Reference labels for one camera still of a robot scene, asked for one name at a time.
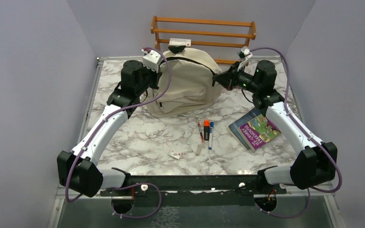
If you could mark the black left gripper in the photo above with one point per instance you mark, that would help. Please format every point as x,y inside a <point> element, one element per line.
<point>157,76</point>

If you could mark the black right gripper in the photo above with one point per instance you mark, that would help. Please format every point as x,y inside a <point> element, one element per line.
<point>227,79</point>

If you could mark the beige canvas backpack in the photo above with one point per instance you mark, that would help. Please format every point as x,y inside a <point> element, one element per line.
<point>186,83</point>

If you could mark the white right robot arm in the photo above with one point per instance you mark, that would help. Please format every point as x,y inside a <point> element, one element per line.
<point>316,160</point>

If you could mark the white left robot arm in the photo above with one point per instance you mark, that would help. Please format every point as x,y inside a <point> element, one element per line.
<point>77,169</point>

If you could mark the blue-grey book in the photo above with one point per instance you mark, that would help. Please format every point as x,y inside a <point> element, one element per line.
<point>245,130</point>

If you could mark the blue whiteboard marker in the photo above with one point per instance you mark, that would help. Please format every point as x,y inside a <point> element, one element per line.
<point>210,135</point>

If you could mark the orange highlighter marker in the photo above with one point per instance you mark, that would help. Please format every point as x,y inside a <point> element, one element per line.
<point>206,130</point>

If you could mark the orange wooden shelf rack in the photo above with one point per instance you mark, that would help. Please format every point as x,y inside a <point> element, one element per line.
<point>220,38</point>

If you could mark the red pen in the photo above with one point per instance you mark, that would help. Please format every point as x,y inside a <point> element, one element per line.
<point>200,131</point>

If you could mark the white and grey box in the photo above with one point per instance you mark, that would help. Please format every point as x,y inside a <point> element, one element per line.
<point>179,42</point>

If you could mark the purple storey treehouse book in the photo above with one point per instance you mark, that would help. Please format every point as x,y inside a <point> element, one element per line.
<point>268,130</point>

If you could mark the small white eraser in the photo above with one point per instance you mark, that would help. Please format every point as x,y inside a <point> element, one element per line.
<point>175,155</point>

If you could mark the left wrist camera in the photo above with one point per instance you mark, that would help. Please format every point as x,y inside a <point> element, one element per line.
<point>151,59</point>

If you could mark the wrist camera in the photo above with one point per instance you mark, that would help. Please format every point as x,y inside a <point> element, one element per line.
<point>151,59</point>
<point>245,55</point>

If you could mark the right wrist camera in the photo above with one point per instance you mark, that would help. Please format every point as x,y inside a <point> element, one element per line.
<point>245,55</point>

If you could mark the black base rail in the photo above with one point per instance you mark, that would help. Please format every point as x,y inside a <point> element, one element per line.
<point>191,190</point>

